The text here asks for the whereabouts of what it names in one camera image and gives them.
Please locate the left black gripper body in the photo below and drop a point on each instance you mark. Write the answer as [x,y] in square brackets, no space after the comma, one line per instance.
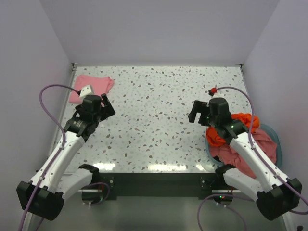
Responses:
[106,110]

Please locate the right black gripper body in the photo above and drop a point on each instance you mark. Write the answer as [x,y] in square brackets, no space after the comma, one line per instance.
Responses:
[198,110]

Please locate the orange t shirt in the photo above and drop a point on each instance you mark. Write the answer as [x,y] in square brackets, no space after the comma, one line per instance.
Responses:
[215,140]

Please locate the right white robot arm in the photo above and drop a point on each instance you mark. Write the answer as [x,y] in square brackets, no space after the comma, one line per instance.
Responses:
[273,191]

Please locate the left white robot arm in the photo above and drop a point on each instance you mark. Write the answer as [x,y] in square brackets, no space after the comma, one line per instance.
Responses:
[42,195]

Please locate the folded pink t shirt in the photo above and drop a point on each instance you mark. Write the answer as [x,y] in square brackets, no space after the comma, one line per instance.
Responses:
[100,85]

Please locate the light blue plastic basket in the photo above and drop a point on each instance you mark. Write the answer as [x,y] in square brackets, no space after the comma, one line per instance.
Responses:
[272,134]

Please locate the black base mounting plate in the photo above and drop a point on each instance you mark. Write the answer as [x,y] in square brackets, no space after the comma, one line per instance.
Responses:
[198,185]

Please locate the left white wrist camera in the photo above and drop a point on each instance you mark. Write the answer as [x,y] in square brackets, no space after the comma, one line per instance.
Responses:
[85,91]

